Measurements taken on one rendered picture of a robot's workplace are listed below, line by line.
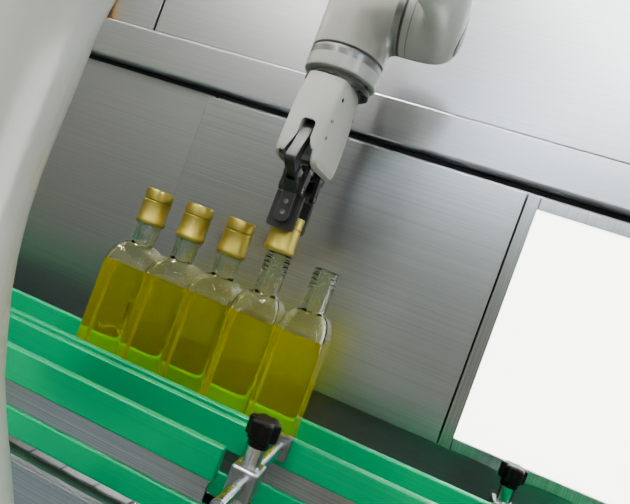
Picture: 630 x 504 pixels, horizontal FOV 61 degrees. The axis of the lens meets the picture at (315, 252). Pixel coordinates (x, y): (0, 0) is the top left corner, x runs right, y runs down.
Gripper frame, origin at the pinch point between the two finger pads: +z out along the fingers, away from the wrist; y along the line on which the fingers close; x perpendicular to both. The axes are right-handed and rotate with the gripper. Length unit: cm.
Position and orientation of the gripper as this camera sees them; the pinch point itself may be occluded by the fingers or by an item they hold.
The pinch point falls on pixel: (290, 213)
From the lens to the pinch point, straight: 60.0
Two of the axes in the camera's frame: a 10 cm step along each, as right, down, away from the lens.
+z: -3.5, 9.4, 0.0
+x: 9.1, 3.4, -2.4
